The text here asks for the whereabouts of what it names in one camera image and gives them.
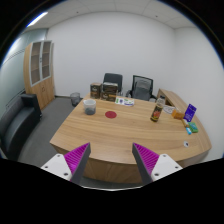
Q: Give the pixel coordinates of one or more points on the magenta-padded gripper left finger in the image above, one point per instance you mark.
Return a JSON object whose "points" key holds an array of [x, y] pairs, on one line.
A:
{"points": [[60, 165]]}

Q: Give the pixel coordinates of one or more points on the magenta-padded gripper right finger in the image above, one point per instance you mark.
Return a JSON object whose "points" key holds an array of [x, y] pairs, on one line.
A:
{"points": [[161, 165]]}

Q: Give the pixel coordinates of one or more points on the clear black-capped drink bottle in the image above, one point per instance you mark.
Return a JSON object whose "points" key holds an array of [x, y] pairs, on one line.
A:
{"points": [[156, 112]]}

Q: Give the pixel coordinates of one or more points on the small white round object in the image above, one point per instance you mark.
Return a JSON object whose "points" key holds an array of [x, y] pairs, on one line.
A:
{"points": [[186, 144]]}

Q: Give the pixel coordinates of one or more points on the small blue package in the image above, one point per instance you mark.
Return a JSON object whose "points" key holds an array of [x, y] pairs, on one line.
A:
{"points": [[189, 130]]}

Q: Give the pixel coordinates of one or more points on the small tan box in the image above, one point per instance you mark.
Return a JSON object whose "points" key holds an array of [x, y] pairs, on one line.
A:
{"points": [[185, 123]]}

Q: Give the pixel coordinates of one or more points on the green package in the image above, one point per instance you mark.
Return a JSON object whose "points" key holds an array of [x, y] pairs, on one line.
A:
{"points": [[193, 127]]}

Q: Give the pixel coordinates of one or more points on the orange box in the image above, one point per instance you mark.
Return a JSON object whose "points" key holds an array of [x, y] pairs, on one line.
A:
{"points": [[177, 115]]}

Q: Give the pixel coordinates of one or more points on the black leather sofa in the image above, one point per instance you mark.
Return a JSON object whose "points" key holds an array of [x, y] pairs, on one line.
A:
{"points": [[18, 123]]}

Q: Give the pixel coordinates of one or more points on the purple card package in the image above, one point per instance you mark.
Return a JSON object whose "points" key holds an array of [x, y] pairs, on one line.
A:
{"points": [[190, 112]]}

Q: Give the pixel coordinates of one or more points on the grey and white cup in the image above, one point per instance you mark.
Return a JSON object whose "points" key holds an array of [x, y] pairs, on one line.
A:
{"points": [[89, 107]]}

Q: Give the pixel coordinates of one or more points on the dark mesh waste bin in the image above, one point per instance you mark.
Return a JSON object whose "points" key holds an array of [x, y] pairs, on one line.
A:
{"points": [[75, 99]]}

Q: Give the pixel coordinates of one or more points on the wooden side desk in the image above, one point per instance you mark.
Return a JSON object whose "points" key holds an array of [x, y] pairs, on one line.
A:
{"points": [[173, 97]]}

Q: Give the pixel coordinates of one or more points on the flat round red coaster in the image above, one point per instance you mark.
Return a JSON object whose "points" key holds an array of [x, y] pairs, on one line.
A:
{"points": [[111, 114]]}

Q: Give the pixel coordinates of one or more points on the white printed leaflet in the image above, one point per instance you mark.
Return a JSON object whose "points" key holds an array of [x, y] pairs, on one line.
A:
{"points": [[125, 101]]}

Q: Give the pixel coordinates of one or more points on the wooden shelf cabinet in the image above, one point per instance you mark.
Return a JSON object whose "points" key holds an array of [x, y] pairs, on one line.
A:
{"points": [[45, 88]]}

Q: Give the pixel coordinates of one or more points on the black mesh-back office chair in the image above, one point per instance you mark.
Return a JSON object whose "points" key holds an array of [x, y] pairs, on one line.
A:
{"points": [[142, 87]]}

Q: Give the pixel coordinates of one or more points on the long ceiling light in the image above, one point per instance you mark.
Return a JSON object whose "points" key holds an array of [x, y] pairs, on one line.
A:
{"points": [[37, 19]]}

